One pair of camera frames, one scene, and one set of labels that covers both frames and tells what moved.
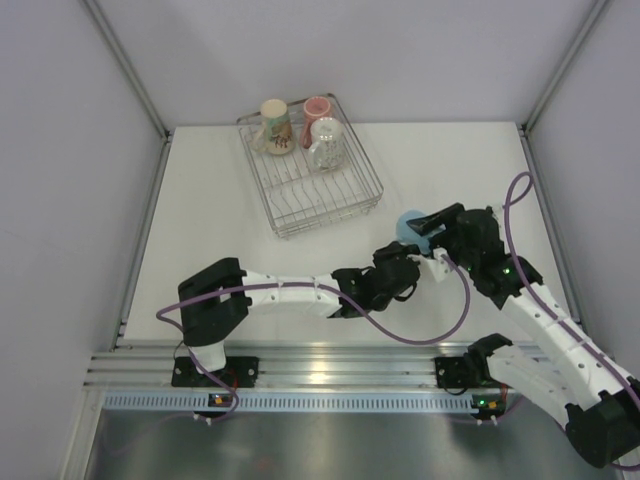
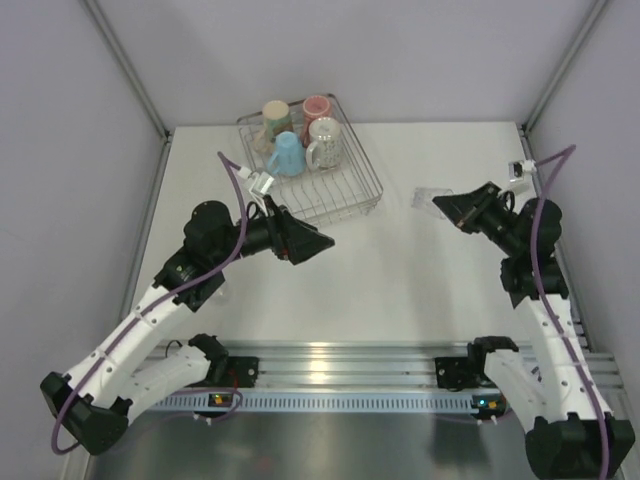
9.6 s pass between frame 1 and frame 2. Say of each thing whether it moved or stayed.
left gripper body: moved
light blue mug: moved
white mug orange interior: stayed
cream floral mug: stayed
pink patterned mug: stayed
